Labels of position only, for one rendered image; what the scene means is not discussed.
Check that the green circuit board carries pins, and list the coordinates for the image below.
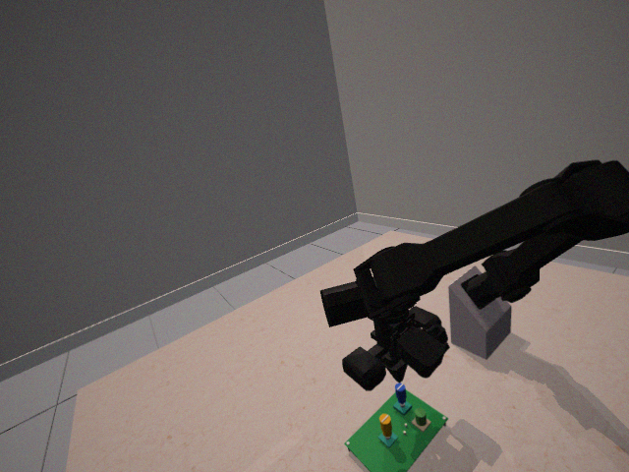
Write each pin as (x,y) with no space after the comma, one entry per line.
(395,436)

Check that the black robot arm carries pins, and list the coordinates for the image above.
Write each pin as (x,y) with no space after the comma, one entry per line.
(588,200)

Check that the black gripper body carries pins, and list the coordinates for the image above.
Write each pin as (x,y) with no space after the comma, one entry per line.
(365,367)

